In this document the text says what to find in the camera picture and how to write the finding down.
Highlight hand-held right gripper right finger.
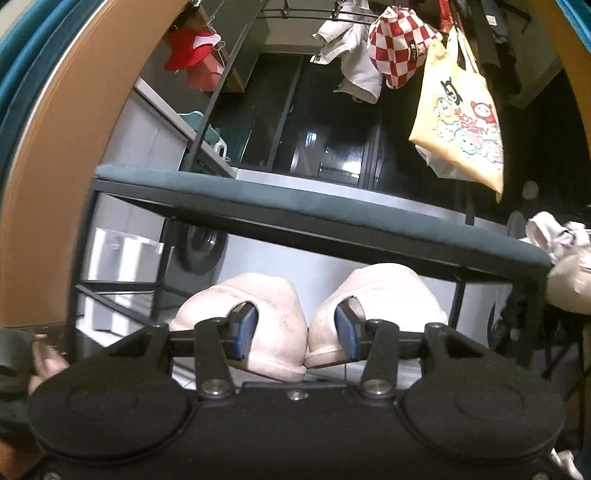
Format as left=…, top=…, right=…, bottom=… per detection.
left=334, top=296, right=486, bottom=398

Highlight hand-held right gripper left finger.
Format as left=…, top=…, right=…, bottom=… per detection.
left=110, top=301, right=259, bottom=398

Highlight black metal shoe rack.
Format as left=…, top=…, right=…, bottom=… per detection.
left=65, top=164, right=555, bottom=384

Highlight person's left hand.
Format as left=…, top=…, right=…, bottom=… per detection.
left=28, top=333, right=71, bottom=395

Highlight grey washing machine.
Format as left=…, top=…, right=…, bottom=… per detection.
left=177, top=220, right=230, bottom=278

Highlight white storage box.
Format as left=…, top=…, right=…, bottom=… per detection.
left=87, top=227, right=165, bottom=285

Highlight black glass door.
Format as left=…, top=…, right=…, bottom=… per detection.
left=239, top=52, right=385, bottom=191

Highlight teal plastic basin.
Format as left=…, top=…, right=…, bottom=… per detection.
left=177, top=110, right=221, bottom=145

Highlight white crumpled cloth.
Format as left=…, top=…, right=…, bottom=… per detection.
left=525, top=211, right=591, bottom=265

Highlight beige bag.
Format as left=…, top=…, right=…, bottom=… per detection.
left=546, top=253, right=591, bottom=315

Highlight yellow cartoon tote bag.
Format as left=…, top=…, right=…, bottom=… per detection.
left=407, top=27, right=507, bottom=205

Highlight red paper bag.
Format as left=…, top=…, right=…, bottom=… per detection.
left=186, top=46, right=228, bottom=92

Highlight white hanging garment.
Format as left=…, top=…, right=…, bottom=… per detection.
left=313, top=8, right=385, bottom=105

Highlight teal fabric panel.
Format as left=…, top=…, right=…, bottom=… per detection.
left=0, top=0, right=110, bottom=154

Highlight red white checkered hat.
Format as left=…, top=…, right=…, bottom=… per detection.
left=366, top=6, right=445, bottom=92

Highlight dark hanging clothes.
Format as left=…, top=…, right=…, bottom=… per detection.
left=475, top=0, right=556, bottom=108

